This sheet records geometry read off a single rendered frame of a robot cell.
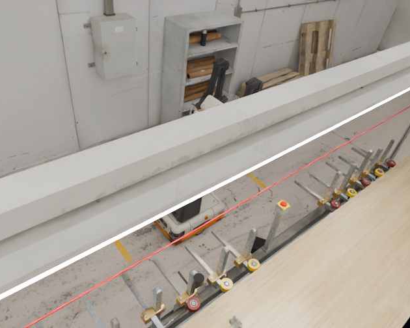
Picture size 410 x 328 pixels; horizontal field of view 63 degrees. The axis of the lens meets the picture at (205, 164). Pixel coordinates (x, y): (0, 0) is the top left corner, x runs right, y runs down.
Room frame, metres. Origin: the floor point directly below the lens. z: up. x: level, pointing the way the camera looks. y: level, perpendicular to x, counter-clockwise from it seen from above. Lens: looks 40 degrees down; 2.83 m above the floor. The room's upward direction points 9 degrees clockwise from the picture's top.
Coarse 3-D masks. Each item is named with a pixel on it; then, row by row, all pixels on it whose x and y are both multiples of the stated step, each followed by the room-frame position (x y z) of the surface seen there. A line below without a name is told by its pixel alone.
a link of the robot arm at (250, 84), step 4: (252, 80) 2.59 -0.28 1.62; (256, 80) 2.60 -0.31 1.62; (260, 80) 2.60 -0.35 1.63; (248, 84) 2.55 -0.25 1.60; (252, 84) 2.54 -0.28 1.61; (256, 84) 2.55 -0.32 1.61; (248, 88) 2.54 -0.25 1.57; (252, 88) 2.52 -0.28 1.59; (248, 92) 2.53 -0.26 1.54; (252, 92) 2.55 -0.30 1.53; (244, 96) 2.54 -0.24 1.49
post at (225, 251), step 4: (224, 248) 1.26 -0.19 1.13; (228, 248) 1.27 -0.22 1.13; (224, 252) 1.25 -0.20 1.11; (228, 252) 1.26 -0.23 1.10; (220, 256) 1.26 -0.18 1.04; (224, 256) 1.24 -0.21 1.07; (220, 260) 1.26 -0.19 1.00; (224, 260) 1.24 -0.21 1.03; (220, 264) 1.25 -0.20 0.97; (224, 264) 1.25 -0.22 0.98; (220, 268) 1.25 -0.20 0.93; (224, 268) 1.26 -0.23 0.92; (216, 272) 1.26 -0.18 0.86; (220, 272) 1.24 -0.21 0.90; (216, 284) 1.25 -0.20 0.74
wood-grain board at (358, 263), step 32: (384, 192) 2.29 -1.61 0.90; (320, 224) 1.80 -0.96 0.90; (352, 224) 1.85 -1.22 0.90; (384, 224) 1.90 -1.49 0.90; (288, 256) 1.45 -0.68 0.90; (320, 256) 1.49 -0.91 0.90; (352, 256) 1.53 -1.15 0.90; (384, 256) 1.58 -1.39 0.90; (256, 288) 1.17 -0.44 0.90; (288, 288) 1.20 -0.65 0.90; (320, 288) 1.24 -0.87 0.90; (352, 288) 1.27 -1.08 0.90; (384, 288) 1.31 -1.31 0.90; (192, 320) 0.90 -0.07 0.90; (224, 320) 0.93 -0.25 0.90; (256, 320) 0.96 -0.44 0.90; (288, 320) 0.99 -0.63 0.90; (320, 320) 1.02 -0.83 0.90; (352, 320) 1.05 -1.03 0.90; (384, 320) 1.09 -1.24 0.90
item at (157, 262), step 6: (156, 258) 1.30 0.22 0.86; (156, 264) 1.26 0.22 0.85; (162, 264) 1.26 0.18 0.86; (162, 270) 1.22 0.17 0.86; (168, 276) 1.18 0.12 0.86; (174, 282) 1.14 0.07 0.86; (174, 288) 1.11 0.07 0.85; (180, 288) 1.11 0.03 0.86; (180, 294) 1.07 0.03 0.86; (192, 312) 0.98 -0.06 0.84
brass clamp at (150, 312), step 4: (148, 308) 0.90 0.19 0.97; (152, 308) 0.90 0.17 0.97; (164, 308) 0.92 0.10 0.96; (144, 312) 0.87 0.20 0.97; (148, 312) 0.88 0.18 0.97; (152, 312) 0.88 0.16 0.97; (156, 312) 0.88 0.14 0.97; (160, 312) 0.90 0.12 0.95; (148, 316) 0.86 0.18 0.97; (152, 316) 0.86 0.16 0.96; (144, 320) 0.83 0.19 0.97; (148, 320) 0.84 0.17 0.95
